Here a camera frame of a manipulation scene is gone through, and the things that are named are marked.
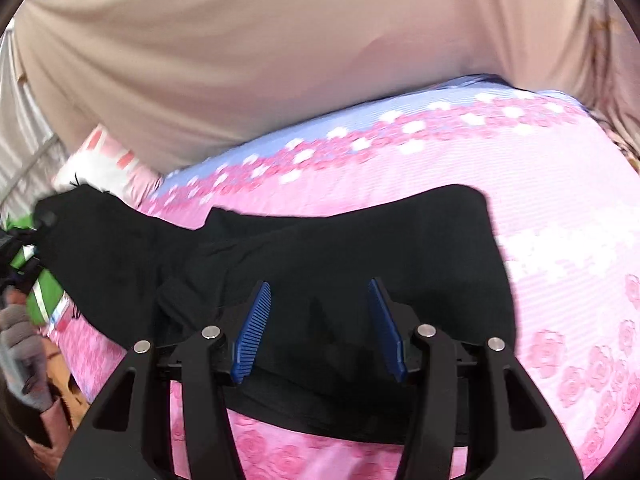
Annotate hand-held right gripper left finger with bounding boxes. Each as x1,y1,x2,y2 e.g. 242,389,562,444
56,280,273,480

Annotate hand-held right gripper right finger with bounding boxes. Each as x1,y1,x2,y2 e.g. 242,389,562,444
367,277,586,480

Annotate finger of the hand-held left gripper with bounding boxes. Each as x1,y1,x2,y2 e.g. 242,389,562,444
31,205,60,241

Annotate black pants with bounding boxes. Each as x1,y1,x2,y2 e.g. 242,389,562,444
32,184,518,446

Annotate person's left forearm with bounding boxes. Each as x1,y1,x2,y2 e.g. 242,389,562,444
22,400,73,466

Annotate person's left hand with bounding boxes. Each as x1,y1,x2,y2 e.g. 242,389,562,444
0,305,53,411

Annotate pink cartoon rabbit pillow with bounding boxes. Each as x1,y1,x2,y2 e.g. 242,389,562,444
52,125,163,208

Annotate pink floral bed sheet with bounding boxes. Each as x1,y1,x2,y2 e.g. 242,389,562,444
47,75,640,480

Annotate beige cloth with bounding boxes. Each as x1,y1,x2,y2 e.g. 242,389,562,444
12,0,601,173

